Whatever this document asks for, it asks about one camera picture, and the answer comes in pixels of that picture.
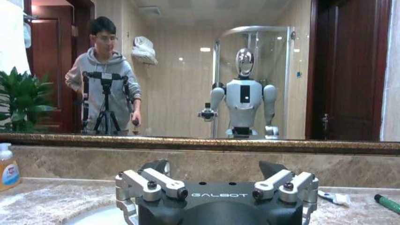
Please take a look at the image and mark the white folded towels on rack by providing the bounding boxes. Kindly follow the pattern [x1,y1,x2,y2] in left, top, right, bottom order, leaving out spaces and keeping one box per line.
[130,36,158,65]

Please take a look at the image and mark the white toothpaste tube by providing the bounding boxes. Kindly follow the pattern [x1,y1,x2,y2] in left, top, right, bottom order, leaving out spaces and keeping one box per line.
[317,189,350,207]

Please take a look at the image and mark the person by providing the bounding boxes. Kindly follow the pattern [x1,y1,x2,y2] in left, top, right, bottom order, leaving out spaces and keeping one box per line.
[64,15,142,136]

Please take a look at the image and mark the green and black pen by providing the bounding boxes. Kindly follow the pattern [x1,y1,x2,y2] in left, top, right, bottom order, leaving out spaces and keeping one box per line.
[373,194,400,215]

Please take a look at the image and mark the orange hand soap bottle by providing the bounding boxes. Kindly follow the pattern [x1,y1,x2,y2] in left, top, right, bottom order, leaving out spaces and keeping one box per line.
[0,142,21,192]

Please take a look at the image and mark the white robot torso and head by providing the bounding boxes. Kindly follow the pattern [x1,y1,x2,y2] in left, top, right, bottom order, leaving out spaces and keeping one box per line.
[225,48,264,139]

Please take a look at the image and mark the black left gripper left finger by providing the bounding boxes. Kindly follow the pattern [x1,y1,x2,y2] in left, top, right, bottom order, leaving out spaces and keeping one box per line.
[114,159,189,225]

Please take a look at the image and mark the white sink basin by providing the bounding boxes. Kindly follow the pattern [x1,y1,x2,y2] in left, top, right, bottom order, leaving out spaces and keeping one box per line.
[70,205,138,225]

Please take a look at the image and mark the green leafy plant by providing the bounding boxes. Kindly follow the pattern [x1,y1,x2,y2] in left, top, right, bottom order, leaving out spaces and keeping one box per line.
[0,67,58,133]

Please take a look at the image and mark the black teleoperation rig on tripod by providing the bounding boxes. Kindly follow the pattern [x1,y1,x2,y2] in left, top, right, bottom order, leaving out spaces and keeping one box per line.
[80,71,141,135]

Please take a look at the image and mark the glass shower enclosure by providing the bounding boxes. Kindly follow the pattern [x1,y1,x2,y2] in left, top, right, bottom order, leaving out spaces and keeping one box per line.
[213,25,297,139]

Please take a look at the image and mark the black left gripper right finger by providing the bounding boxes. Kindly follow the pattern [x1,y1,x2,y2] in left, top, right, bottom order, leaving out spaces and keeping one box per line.
[253,160,320,225]

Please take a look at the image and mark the gold framed wall mirror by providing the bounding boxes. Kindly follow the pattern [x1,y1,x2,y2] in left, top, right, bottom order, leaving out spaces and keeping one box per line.
[0,0,400,156]

